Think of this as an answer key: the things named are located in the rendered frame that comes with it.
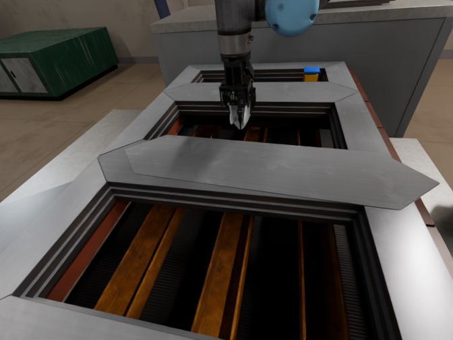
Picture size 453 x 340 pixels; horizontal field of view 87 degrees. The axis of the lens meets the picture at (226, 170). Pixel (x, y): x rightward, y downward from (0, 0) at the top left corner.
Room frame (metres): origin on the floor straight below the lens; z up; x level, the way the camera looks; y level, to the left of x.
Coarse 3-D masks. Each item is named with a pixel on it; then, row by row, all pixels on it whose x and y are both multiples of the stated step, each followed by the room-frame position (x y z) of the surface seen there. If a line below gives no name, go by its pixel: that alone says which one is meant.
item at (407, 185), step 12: (384, 156) 0.42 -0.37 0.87; (396, 168) 0.37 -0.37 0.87; (408, 168) 0.37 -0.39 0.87; (396, 180) 0.34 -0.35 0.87; (408, 180) 0.33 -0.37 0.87; (420, 180) 0.33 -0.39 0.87; (396, 192) 0.31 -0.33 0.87; (408, 192) 0.30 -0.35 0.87; (420, 192) 0.30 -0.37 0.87; (408, 204) 0.27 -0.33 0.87
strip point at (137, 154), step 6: (156, 138) 0.61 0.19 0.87; (162, 138) 0.61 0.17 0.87; (138, 144) 0.59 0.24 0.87; (144, 144) 0.58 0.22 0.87; (150, 144) 0.58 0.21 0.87; (156, 144) 0.58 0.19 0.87; (126, 150) 0.56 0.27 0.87; (132, 150) 0.56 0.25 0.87; (138, 150) 0.56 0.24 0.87; (144, 150) 0.55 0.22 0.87; (150, 150) 0.55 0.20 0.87; (132, 156) 0.53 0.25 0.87; (138, 156) 0.53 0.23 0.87; (144, 156) 0.53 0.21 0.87; (132, 162) 0.51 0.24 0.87; (138, 162) 0.50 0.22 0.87; (132, 168) 0.48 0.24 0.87; (138, 168) 0.48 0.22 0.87
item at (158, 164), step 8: (168, 136) 0.61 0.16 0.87; (176, 136) 0.61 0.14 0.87; (184, 136) 0.60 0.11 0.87; (160, 144) 0.58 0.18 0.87; (168, 144) 0.57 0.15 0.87; (176, 144) 0.57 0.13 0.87; (184, 144) 0.56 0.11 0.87; (152, 152) 0.54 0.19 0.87; (160, 152) 0.54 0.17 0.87; (168, 152) 0.53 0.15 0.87; (176, 152) 0.53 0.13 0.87; (152, 160) 0.51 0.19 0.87; (160, 160) 0.50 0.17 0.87; (168, 160) 0.50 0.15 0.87; (144, 168) 0.48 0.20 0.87; (152, 168) 0.47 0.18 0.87; (160, 168) 0.47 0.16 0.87; (168, 168) 0.46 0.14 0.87; (152, 176) 0.44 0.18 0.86; (160, 176) 0.44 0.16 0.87
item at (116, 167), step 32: (160, 128) 0.71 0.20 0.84; (128, 160) 0.52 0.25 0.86; (128, 192) 0.42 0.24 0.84; (160, 192) 0.40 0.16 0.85; (192, 192) 0.38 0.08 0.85; (224, 192) 0.36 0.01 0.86; (256, 192) 0.35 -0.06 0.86; (96, 224) 0.35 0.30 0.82; (352, 224) 0.27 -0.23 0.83; (64, 256) 0.27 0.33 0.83; (32, 288) 0.20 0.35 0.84; (384, 288) 0.14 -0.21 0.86; (128, 320) 0.14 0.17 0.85; (384, 320) 0.10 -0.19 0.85
